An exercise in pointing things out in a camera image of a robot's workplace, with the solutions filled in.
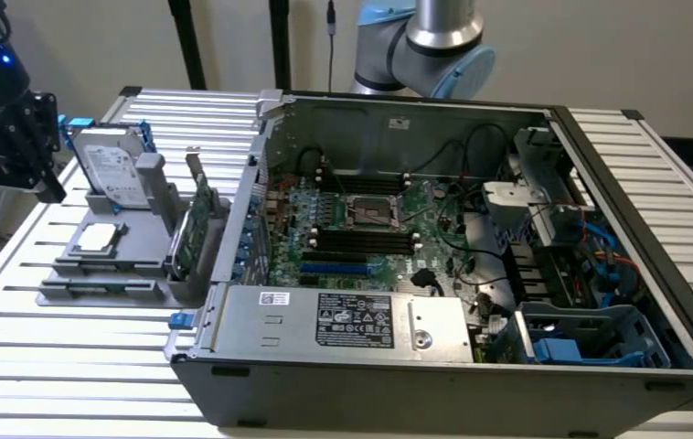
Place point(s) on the metal CPU socket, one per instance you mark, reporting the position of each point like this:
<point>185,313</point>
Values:
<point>372,212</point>

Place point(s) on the green graphics card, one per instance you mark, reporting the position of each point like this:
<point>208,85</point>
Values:
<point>194,228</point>

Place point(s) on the black expansion slot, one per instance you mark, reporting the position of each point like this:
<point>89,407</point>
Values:
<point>332,280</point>

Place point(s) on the thin black pole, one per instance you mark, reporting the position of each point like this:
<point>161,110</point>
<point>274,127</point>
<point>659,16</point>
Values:
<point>281,41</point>

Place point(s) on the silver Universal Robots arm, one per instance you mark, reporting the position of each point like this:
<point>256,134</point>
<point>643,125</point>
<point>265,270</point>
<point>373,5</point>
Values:
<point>444,27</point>

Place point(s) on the grey power supply unit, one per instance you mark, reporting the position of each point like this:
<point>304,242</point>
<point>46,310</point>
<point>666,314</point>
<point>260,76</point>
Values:
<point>287,320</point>

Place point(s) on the thick black pole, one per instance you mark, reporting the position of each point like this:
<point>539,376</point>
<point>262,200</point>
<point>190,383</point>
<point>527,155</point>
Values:
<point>188,41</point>

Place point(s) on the grey plastic fan shroud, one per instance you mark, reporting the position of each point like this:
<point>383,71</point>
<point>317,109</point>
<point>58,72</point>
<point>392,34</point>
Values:
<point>512,194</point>

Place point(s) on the green RAM stick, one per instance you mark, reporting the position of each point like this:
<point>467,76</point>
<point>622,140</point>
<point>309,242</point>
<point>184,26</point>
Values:
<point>106,264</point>
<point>97,289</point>

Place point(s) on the grey parts rack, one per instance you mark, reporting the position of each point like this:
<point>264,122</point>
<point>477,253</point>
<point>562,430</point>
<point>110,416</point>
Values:
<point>140,256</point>

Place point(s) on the green motherboard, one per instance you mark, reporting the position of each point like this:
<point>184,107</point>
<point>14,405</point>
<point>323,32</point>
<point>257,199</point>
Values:
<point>384,274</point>

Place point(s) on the silver hard disk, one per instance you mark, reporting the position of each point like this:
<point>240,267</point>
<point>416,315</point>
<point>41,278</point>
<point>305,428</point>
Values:
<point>109,169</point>

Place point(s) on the blue-grey plastic disk bay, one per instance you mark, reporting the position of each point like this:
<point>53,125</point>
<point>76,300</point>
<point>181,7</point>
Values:
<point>603,315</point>

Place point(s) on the blue case latch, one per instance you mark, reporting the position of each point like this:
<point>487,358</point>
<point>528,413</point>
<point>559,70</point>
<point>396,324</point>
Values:
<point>180,320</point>

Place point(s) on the open black PC case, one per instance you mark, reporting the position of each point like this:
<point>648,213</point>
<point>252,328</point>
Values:
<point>384,393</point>

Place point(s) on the metal drive cage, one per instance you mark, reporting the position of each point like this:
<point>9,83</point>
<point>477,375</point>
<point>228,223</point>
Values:
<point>558,219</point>

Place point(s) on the black RAM slot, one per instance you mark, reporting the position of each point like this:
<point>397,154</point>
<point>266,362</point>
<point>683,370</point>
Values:
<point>365,178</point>
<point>365,243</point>
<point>365,232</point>
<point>365,187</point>
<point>365,192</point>
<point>365,250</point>
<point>365,238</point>
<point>365,183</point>

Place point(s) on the silver CPU chip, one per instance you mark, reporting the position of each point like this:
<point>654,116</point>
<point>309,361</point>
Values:
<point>98,238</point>

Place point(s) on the blue expansion slot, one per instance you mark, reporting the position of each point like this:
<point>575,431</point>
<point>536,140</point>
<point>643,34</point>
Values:
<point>335,270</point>

